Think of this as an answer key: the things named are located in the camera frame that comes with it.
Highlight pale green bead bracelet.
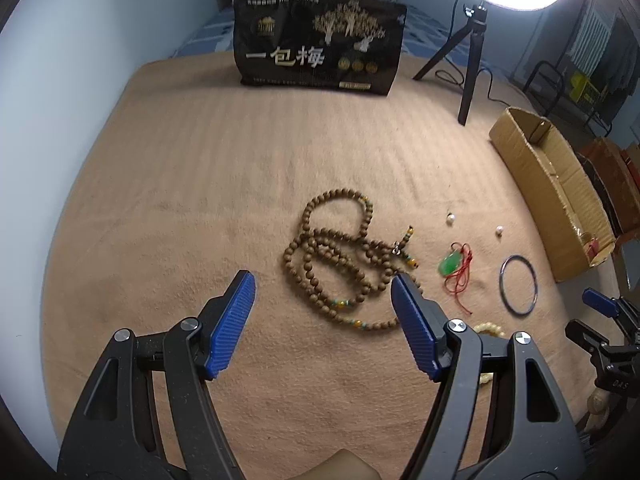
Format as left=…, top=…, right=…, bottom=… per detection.
left=472, top=320, right=509, bottom=386

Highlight dark blue bangle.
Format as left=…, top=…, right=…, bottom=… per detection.
left=498, top=254, right=539, bottom=318

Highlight green jade pendant red cord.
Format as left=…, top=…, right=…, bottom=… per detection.
left=437, top=242, right=475, bottom=316

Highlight brown wooden bead necklace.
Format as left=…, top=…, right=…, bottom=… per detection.
left=281, top=187, right=426, bottom=333

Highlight gloved right hand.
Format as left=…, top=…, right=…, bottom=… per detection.
left=585, top=388, right=611, bottom=434

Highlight cardboard box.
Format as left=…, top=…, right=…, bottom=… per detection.
left=489, top=107, right=615, bottom=283

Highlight orange box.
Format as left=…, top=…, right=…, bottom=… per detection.
left=579, top=138, right=639, bottom=237

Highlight yellow box on rack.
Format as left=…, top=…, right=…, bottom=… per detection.
left=570, top=70, right=601, bottom=105

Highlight black metal rack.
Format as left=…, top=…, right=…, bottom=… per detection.
left=523, top=60, right=613, bottom=138

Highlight hanging clothes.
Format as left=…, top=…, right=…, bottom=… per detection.
left=566, top=1, right=639, bottom=122

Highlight black tripod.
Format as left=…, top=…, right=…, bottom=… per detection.
left=413, top=2, right=487, bottom=126

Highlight black snack bag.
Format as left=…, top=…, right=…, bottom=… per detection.
left=233, top=0, right=407, bottom=96

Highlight black light cable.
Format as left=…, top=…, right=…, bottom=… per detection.
left=434, top=0, right=532, bottom=111

